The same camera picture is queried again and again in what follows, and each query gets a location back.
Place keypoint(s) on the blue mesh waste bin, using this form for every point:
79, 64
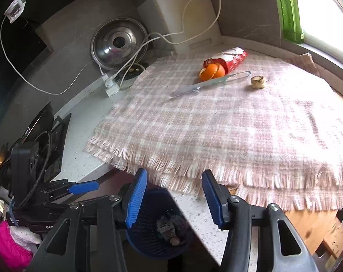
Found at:
148, 243

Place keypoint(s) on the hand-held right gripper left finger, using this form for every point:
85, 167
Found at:
136, 198

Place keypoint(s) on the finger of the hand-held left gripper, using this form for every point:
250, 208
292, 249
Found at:
83, 187

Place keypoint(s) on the red snack packet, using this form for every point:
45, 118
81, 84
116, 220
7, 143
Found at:
233, 59

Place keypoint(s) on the white cutting board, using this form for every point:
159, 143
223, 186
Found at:
171, 11

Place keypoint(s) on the brown eggshell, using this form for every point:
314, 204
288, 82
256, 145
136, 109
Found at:
258, 82

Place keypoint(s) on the green dish soap bottle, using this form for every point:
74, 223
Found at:
290, 14

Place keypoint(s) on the small white clip device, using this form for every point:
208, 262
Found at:
15, 10

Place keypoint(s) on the orange peel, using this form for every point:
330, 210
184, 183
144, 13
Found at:
208, 73

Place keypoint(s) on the white charger plug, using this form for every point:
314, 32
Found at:
112, 87

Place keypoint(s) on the window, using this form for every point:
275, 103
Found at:
330, 34

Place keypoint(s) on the grey cutting board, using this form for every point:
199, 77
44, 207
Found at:
148, 19

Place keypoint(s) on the pink checked fringed cloth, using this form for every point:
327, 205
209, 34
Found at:
216, 133

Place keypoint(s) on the person's left forearm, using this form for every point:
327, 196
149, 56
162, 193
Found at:
7, 246

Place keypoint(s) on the black plastic object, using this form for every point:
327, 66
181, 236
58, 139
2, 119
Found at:
136, 69

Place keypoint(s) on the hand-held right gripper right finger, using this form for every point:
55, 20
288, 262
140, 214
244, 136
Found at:
214, 201

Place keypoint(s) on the steel pot lid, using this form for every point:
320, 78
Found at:
103, 45

